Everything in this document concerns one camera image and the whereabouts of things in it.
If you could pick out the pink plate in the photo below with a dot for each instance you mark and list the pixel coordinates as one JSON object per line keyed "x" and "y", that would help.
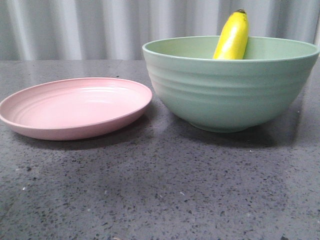
{"x": 74, "y": 109}

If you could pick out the green ribbed bowl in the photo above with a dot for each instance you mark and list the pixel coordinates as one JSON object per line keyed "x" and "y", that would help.
{"x": 227, "y": 96}

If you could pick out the white pleated curtain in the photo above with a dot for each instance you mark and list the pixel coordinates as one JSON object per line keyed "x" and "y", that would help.
{"x": 117, "y": 29}

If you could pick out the yellow banana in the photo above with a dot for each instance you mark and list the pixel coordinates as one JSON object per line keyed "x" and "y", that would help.
{"x": 233, "y": 38}

